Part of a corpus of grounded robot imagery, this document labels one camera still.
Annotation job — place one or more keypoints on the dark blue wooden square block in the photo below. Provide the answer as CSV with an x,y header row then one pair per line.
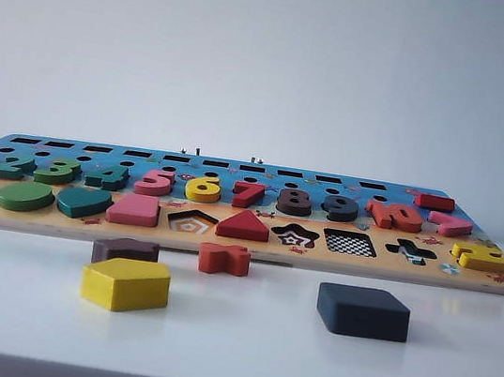
x,y
361,314

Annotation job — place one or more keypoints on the red wooden number seven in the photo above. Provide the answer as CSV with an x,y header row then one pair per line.
x,y
250,200

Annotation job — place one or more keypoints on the brown wooden number eight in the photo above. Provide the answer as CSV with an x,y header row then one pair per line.
x,y
283,207

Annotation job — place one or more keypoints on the red wooden triangle block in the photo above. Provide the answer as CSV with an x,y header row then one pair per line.
x,y
243,227

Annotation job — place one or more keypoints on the yellow wooden number six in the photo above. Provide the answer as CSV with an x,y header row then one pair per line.
x,y
201,196

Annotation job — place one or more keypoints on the orange wooden cross block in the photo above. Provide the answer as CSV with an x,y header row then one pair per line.
x,y
222,262

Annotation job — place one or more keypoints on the dark blue wooden number nine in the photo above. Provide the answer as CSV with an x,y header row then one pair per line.
x,y
338,215

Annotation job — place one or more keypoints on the pink wooden number five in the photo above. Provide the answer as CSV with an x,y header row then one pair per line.
x,y
152,189

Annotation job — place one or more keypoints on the pink wooden trapezoid block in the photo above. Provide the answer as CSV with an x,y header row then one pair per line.
x,y
132,211

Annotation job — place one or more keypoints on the orange wooden number ten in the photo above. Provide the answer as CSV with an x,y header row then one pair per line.
x,y
378,214

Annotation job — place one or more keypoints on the wooden number shape puzzle board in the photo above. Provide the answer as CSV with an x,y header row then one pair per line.
x,y
364,264

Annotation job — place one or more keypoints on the dark green wooden number four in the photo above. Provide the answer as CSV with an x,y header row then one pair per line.
x,y
110,182

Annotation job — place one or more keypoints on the brown wooden star block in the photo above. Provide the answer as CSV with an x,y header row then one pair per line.
x,y
124,250

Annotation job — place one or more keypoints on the yellow wooden pentagon block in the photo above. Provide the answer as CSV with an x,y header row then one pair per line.
x,y
123,288

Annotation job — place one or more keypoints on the teal wooden heart block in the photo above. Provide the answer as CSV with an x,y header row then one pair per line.
x,y
83,203

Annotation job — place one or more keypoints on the red wooden minus sign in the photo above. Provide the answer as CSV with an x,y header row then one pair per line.
x,y
435,202

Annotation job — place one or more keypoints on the green wooden number three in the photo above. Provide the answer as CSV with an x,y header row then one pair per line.
x,y
56,177

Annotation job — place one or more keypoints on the pink wooden angle sign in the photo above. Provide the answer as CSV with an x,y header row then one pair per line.
x,y
452,226

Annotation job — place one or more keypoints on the green wooden oval block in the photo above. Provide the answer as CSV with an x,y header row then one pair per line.
x,y
25,197

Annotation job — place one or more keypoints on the teal wooden number two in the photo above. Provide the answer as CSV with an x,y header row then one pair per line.
x,y
12,170

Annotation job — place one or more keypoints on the yellow wooden math sign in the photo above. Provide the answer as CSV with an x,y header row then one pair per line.
x,y
483,263

